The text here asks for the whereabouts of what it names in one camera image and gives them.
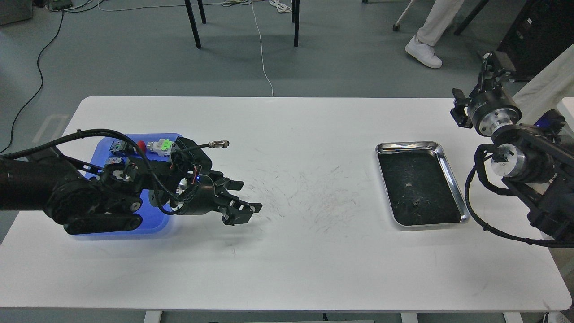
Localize black cabinet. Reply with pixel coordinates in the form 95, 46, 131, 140
497, 0, 574, 82

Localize person leg white shoe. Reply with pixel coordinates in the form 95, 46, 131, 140
404, 0, 464, 69

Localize red push button switch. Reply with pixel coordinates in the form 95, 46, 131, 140
109, 140, 147, 157

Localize blue plastic tray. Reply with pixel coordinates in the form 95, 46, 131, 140
75, 133, 180, 240

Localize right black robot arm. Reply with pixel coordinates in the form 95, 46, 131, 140
450, 51, 573, 248

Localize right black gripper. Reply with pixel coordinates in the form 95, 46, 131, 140
450, 51, 522, 137

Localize white floor cable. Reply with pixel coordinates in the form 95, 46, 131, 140
97, 0, 293, 97

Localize green white switch component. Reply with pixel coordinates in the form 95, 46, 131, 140
146, 138, 174, 157

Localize metal tray with black mat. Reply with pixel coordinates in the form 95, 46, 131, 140
375, 141, 470, 230

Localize black chair legs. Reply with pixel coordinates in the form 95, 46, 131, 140
184, 0, 300, 49

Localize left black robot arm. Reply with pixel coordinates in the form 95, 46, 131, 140
1, 129, 262, 235

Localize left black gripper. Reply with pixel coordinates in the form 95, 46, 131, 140
173, 173, 263, 226

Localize beige cloth cover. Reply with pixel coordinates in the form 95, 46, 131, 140
513, 45, 574, 124

